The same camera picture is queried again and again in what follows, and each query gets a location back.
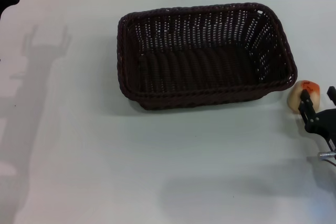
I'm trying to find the cream and orange peach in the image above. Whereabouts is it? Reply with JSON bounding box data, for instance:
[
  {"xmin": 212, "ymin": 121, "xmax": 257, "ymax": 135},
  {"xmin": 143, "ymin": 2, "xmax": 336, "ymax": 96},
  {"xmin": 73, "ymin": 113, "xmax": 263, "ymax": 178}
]
[{"xmin": 288, "ymin": 79, "xmax": 321, "ymax": 115}]

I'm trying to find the dark brown woven basket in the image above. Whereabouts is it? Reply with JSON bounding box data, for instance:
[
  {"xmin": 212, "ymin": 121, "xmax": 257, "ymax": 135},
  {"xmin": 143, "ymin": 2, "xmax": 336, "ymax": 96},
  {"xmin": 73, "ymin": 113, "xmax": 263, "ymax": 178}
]
[{"xmin": 117, "ymin": 2, "xmax": 299, "ymax": 112}]

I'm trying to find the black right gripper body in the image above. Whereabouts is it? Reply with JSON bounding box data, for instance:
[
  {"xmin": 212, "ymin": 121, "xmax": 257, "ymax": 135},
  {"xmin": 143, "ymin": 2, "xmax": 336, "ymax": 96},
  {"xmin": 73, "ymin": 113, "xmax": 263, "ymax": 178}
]
[{"xmin": 304, "ymin": 108, "xmax": 336, "ymax": 152}]

